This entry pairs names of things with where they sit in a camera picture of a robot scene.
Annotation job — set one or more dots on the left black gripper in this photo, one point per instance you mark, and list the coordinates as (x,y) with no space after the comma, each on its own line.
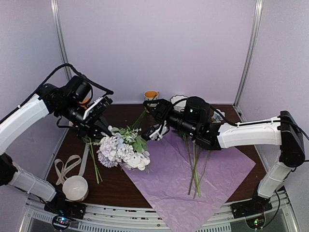
(94,128)

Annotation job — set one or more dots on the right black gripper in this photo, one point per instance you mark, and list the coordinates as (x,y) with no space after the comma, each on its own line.
(164,106)

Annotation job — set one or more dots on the patterned mug with orange inside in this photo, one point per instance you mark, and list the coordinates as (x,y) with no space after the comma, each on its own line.
(151,95)

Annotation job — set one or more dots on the orange fake flower stem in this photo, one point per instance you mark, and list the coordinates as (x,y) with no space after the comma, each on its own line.
(89,145)

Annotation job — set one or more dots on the purple hydrangea fake flower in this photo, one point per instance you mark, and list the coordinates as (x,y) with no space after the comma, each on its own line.
(124,147)

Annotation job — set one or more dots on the light blue fake flower stem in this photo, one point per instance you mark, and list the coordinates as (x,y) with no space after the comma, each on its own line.
(218,116)

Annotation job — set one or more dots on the pink fake flower stem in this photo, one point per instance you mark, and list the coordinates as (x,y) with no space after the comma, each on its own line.
(193,152)

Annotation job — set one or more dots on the pink purple wrapping paper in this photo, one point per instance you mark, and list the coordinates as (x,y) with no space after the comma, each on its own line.
(165,182)

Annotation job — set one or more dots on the white fake flower stem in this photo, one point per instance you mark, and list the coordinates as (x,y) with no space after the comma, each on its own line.
(205,155)

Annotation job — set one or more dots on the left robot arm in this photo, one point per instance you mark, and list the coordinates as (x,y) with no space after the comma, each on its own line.
(81,101)

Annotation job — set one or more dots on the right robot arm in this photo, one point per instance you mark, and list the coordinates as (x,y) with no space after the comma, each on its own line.
(280,131)

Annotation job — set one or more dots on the white scalloped bowl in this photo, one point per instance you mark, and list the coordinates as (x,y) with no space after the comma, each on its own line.
(180,105)

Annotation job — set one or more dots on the beige ribbon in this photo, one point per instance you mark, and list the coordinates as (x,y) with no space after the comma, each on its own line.
(62,169)

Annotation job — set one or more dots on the white round cup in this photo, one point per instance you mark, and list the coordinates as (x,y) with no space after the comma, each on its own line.
(75,188)

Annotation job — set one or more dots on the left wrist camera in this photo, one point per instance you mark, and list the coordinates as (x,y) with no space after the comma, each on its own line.
(99,105)

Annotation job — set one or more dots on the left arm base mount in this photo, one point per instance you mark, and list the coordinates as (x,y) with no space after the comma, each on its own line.
(66,213)

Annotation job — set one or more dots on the aluminium front rail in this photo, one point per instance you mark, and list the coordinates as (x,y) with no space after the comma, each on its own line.
(102,218)

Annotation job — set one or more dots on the left aluminium frame post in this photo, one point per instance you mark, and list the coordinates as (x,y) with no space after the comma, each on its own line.
(59,32)

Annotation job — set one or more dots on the aluminium frame post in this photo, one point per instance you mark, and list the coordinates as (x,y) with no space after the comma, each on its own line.
(59,32)
(250,51)

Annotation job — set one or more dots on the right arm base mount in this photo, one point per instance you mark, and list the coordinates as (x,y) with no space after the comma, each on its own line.
(253,212)

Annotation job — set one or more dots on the right aluminium frame post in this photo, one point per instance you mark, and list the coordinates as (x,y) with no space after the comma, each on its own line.
(250,51)

